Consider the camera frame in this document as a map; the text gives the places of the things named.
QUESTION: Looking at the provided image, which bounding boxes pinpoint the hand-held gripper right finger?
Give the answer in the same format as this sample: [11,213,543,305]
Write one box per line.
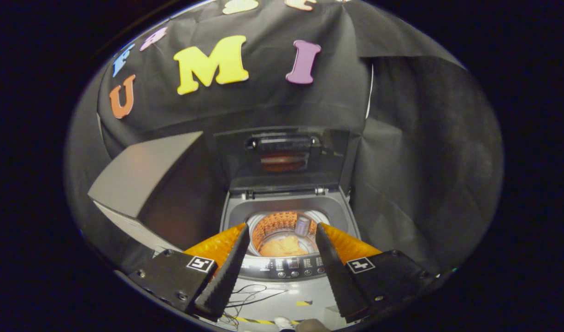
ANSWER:
[315,222,437,323]

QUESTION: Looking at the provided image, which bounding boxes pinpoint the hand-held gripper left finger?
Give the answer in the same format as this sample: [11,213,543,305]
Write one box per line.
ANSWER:
[128,222,250,322]

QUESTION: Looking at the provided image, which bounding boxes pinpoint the orange shirt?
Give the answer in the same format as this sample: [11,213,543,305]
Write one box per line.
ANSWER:
[259,235,309,257]

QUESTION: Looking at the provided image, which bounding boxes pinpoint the grey washing machine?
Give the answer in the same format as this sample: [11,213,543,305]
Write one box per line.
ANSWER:
[220,187,362,282]

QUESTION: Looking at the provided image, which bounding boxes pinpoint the dark washing machine lid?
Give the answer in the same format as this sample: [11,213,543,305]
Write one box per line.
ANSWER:
[214,127,350,194]

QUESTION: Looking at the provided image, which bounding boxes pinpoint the long yellow black floor tape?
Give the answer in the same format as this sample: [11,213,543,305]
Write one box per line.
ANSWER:
[224,316,276,326]

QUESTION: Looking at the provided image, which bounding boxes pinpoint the person's brown trouser leg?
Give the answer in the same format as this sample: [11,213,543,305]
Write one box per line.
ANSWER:
[295,318,331,332]

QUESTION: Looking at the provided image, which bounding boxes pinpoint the grey cabinet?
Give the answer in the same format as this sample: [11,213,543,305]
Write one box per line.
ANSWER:
[88,130,227,254]

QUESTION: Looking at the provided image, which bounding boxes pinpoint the black backdrop cloth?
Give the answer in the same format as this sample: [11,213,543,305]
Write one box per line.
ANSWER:
[65,0,504,273]

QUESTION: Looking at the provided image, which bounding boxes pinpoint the thin black cables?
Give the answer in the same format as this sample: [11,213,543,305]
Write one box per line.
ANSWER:
[222,284,289,329]

